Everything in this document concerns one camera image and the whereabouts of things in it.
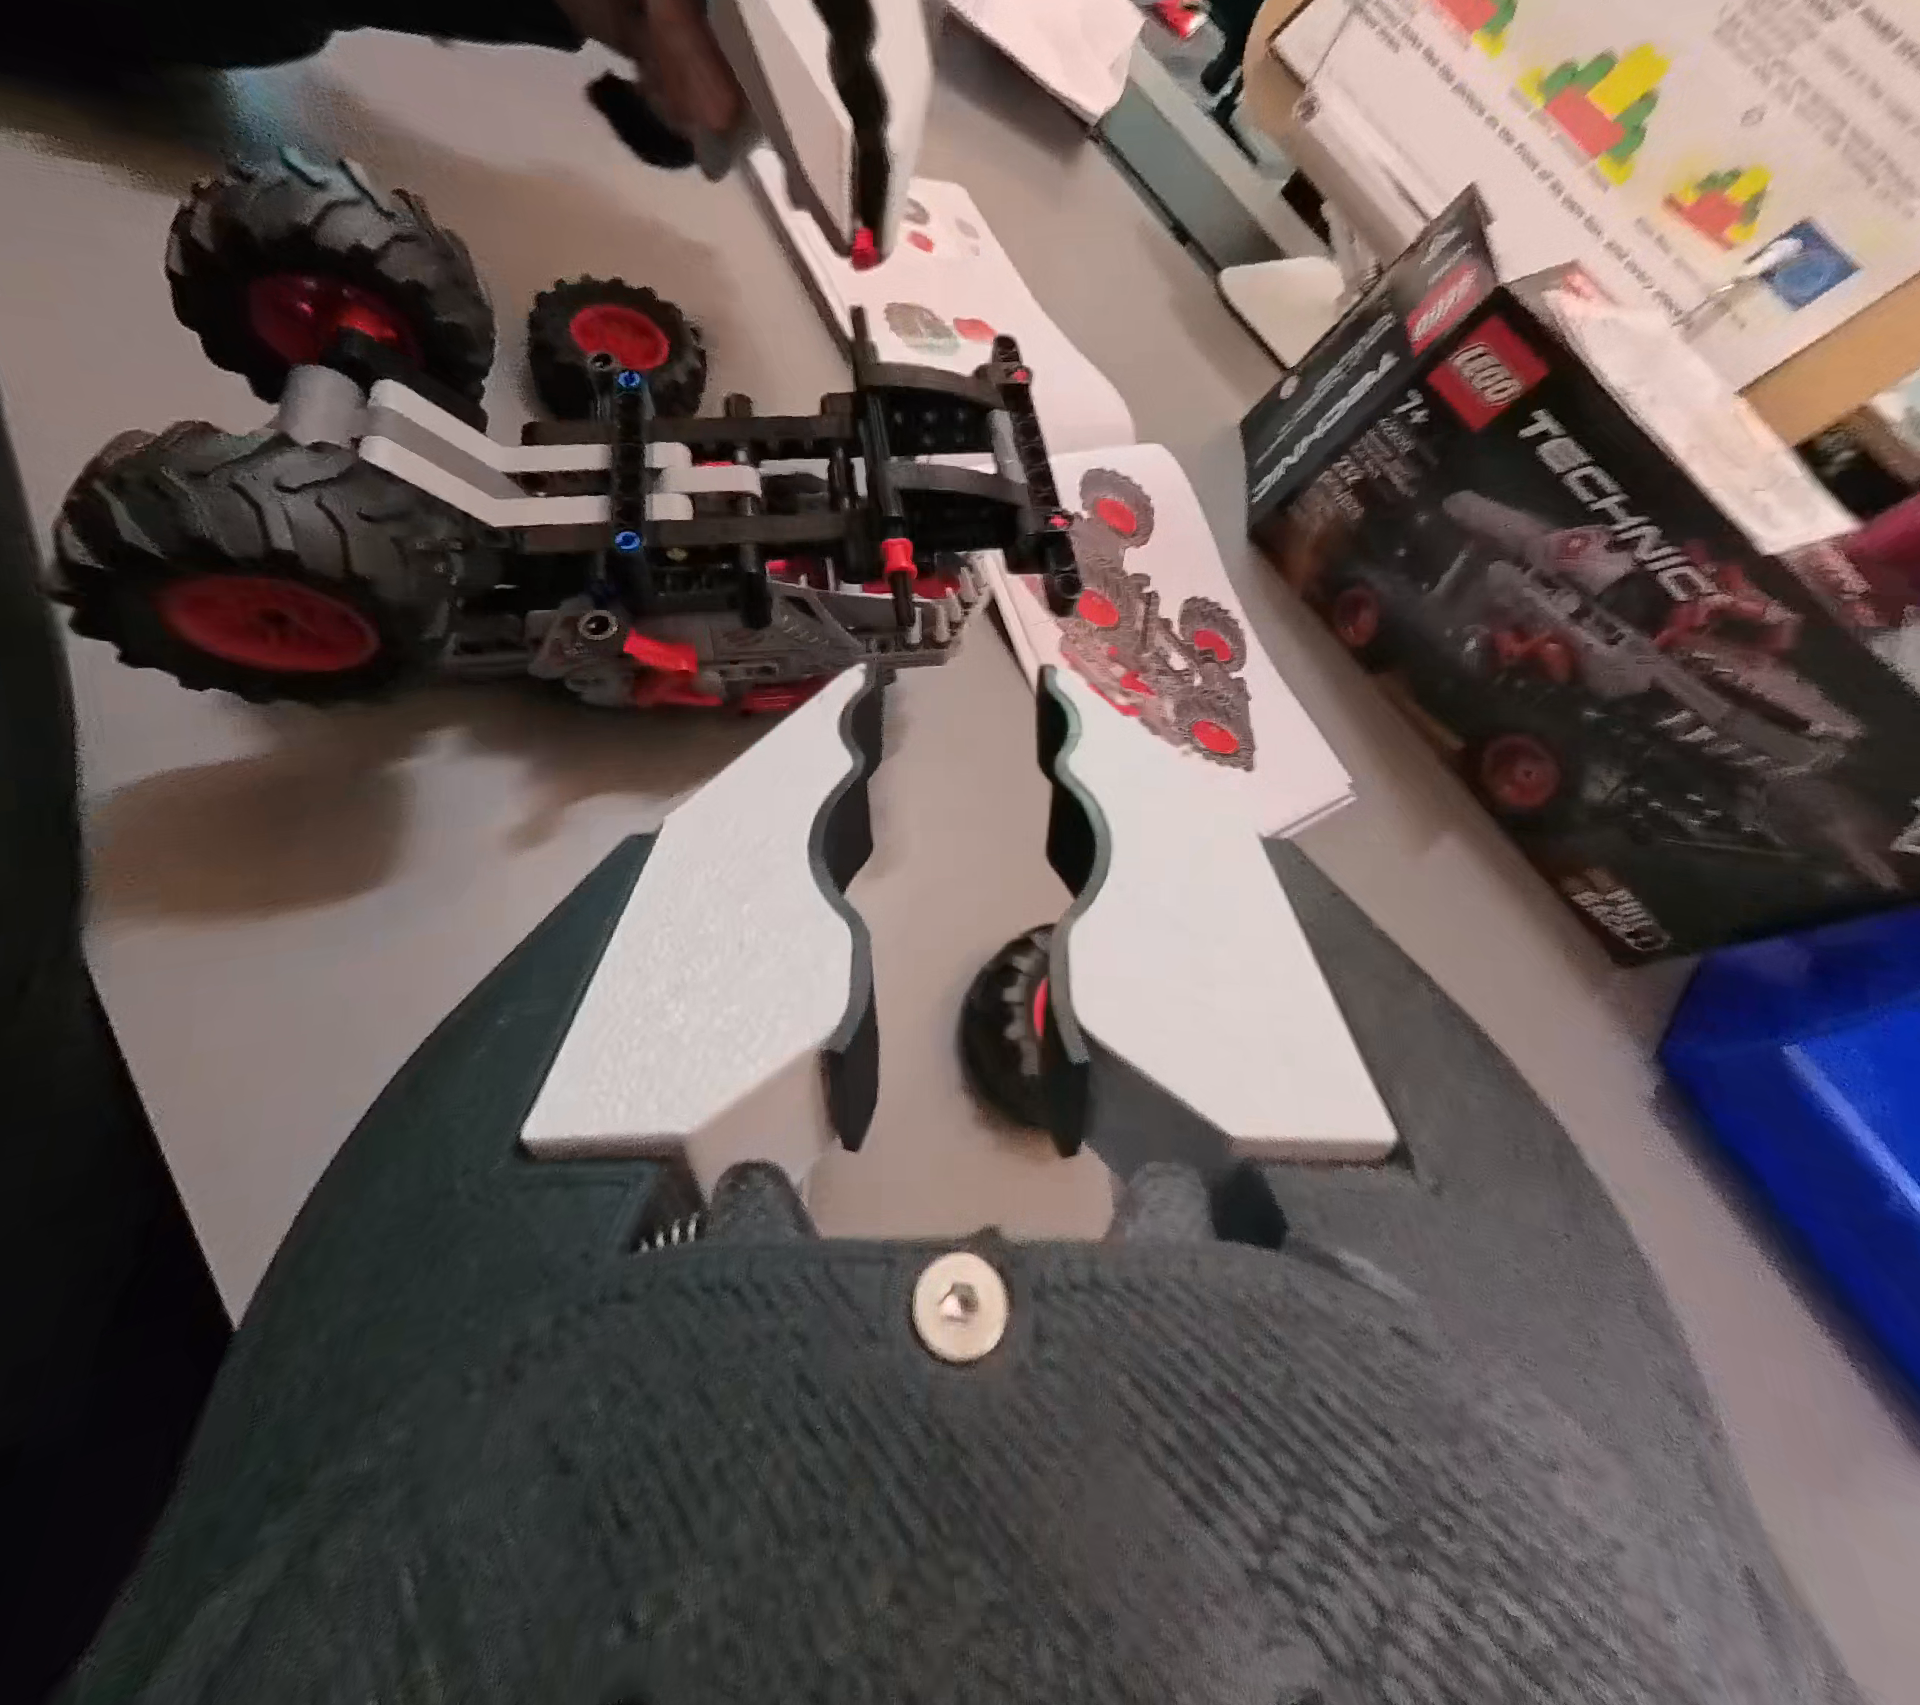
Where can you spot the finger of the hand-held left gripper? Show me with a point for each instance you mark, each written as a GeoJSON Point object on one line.
{"type": "Point", "coordinates": [772, 55]}
{"type": "Point", "coordinates": [908, 24]}

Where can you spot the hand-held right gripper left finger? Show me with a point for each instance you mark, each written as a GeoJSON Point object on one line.
{"type": "Point", "coordinates": [690, 986]}

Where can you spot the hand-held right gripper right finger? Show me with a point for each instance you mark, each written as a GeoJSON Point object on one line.
{"type": "Point", "coordinates": [1231, 986]}

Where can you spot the small red bushing piece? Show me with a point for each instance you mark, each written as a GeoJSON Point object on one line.
{"type": "Point", "coordinates": [866, 245]}

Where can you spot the small black wheel red hub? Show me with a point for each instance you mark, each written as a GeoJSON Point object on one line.
{"type": "Point", "coordinates": [1002, 1015]}
{"type": "Point", "coordinates": [609, 337]}

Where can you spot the black axle with red bush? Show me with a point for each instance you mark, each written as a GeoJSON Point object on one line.
{"type": "Point", "coordinates": [897, 556]}

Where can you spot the toy brick monster truck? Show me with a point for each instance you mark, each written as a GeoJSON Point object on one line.
{"type": "Point", "coordinates": [435, 444]}

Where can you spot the grey desk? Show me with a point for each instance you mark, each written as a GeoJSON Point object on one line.
{"type": "Point", "coordinates": [374, 955]}

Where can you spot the open instruction booklet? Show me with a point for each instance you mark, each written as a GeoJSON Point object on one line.
{"type": "Point", "coordinates": [1290, 760]}

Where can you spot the white board stand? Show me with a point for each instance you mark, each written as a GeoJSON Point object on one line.
{"type": "Point", "coordinates": [1274, 311]}

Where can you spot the black toy set box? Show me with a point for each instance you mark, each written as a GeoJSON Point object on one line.
{"type": "Point", "coordinates": [1621, 685]}

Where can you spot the blue storage bin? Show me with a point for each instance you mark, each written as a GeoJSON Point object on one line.
{"type": "Point", "coordinates": [1815, 1136]}

